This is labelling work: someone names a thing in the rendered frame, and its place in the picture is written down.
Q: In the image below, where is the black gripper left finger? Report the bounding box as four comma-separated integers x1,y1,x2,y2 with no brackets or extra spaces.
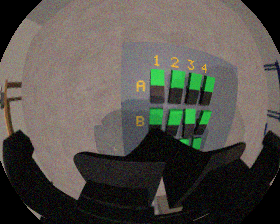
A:
73,128,167,206

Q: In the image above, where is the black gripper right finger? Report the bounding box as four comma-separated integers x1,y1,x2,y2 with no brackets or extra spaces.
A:
155,128,246,209

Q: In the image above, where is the grey switch panel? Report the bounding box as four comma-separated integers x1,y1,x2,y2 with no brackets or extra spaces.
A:
120,41,238,156

